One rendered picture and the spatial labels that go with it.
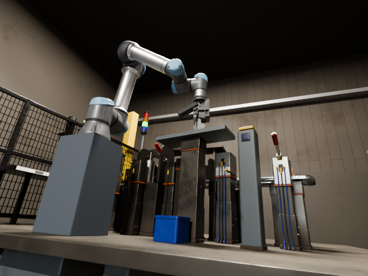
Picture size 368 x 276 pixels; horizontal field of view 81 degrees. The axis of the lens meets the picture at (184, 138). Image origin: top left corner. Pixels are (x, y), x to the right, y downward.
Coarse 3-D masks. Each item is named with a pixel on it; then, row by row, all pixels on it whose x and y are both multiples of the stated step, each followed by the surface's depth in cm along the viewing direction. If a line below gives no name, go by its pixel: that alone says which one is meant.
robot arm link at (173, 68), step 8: (120, 48) 120; (128, 48) 116; (136, 48) 116; (120, 56) 124; (128, 56) 119; (136, 56) 116; (144, 56) 113; (152, 56) 111; (160, 56) 110; (144, 64) 117; (152, 64) 111; (160, 64) 108; (168, 64) 104; (176, 64) 103; (168, 72) 107; (176, 72) 104; (184, 72) 108; (176, 80) 110; (184, 80) 111
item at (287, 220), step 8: (272, 160) 95; (280, 160) 93; (288, 160) 92; (280, 168) 91; (288, 168) 90; (280, 176) 91; (288, 176) 89; (280, 184) 90; (288, 184) 89; (280, 192) 90; (288, 192) 88; (280, 200) 87; (288, 200) 86; (280, 208) 86; (288, 208) 85; (280, 216) 86; (288, 216) 85; (296, 216) 88; (280, 224) 85; (288, 224) 84; (296, 224) 84; (280, 232) 84; (288, 232) 83; (296, 232) 82; (280, 240) 83; (288, 240) 81; (296, 240) 81; (280, 248) 82; (288, 248) 81; (296, 248) 79
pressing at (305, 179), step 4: (292, 176) 99; (296, 176) 98; (300, 176) 97; (304, 176) 97; (308, 176) 96; (312, 176) 96; (208, 180) 120; (264, 180) 110; (268, 180) 110; (272, 180) 109; (296, 180) 106; (304, 180) 105; (308, 180) 104; (312, 180) 102; (120, 184) 152; (236, 184) 124; (264, 184) 119; (268, 184) 118; (304, 184) 111; (308, 184) 110; (312, 184) 109; (120, 188) 170; (208, 188) 138
